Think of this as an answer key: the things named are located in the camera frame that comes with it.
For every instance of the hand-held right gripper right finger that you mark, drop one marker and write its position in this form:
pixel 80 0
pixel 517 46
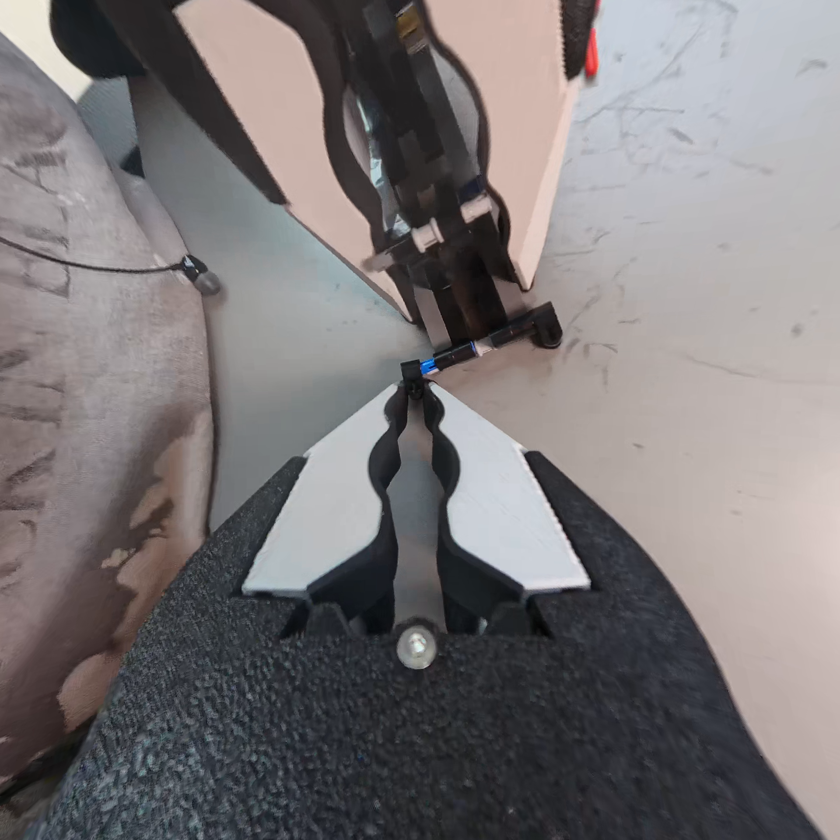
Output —
pixel 512 518

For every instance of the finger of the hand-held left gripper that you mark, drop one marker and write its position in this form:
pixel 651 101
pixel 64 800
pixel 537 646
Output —
pixel 262 85
pixel 518 98

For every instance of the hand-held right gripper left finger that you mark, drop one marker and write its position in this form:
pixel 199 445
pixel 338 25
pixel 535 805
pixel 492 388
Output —
pixel 315 512

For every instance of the grey black toy brick chassis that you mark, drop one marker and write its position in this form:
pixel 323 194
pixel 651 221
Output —
pixel 459 295

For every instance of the grey desk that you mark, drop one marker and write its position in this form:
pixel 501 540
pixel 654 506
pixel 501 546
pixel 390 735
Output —
pixel 689 262

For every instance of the small black clip microphone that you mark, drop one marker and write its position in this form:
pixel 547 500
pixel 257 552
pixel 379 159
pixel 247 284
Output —
pixel 197 272

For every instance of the grey patterned sweatshirt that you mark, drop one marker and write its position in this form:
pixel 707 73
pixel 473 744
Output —
pixel 98 394

